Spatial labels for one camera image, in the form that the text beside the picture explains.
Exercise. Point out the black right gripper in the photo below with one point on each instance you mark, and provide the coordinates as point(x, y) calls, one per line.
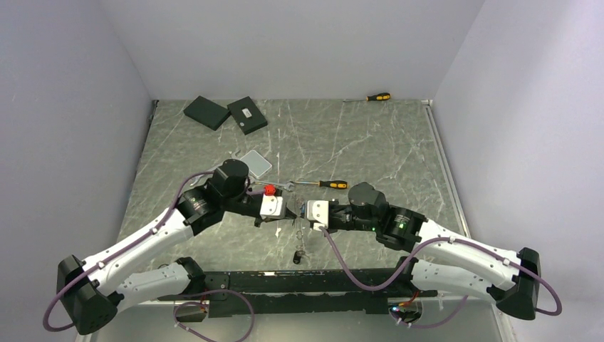
point(330, 228)

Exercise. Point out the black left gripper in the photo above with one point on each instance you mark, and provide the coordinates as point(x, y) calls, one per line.
point(288, 215)

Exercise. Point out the metal keyring plate with rings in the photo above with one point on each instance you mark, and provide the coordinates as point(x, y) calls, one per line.
point(297, 203)

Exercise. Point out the key with black fob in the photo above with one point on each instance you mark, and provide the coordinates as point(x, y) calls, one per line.
point(301, 257)

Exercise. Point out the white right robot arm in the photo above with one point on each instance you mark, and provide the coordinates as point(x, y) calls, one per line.
point(500, 276)

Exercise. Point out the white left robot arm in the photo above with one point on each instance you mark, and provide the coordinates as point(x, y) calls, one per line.
point(91, 292)

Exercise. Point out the small chrome combination wrench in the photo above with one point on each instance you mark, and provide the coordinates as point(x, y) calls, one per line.
point(287, 186)

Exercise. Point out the grey rectangular flat box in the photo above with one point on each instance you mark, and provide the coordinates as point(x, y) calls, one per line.
point(257, 164)

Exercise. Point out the large chrome combination wrench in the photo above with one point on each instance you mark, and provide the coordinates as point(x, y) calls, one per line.
point(234, 155)

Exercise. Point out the black box with label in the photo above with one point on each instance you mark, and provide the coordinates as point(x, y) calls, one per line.
point(247, 115)

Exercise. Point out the black flat box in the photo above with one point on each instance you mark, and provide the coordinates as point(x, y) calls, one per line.
point(207, 112)

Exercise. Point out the far black yellow screwdriver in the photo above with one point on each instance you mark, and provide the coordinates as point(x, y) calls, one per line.
point(380, 97)

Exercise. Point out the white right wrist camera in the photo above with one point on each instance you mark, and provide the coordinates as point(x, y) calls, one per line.
point(317, 211)

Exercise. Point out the black yellow handled screwdriver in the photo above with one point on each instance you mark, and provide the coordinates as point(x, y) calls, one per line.
point(333, 184)

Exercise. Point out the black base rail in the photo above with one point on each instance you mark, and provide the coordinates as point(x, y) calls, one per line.
point(232, 293)

